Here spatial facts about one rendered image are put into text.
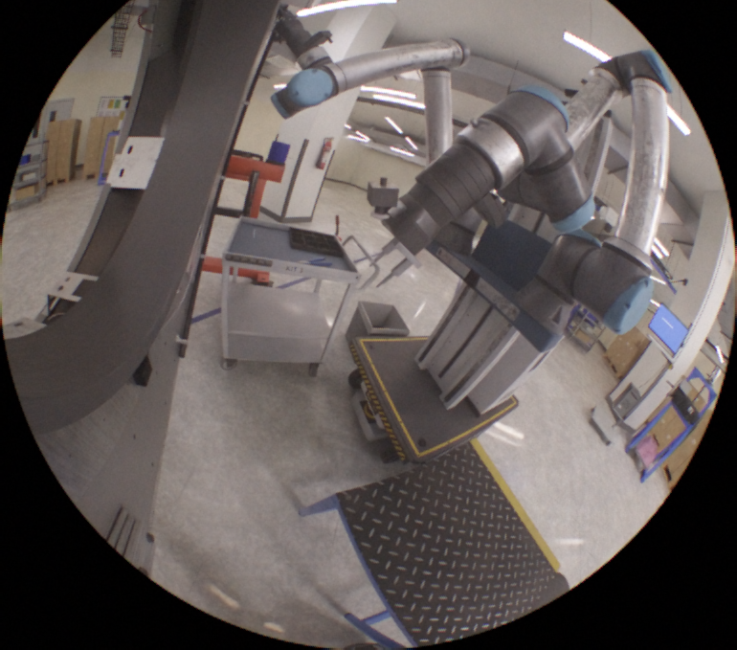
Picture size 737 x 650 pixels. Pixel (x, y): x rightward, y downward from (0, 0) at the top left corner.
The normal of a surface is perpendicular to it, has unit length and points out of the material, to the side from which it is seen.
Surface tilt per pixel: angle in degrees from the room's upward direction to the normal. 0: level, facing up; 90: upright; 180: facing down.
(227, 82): 102
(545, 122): 92
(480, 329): 90
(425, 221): 78
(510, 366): 90
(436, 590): 0
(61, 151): 90
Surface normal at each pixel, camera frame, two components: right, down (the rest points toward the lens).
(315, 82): 0.43, 0.59
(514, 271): -0.86, -0.13
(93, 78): 0.82, 0.49
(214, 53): 0.17, 0.84
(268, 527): 0.36, -0.84
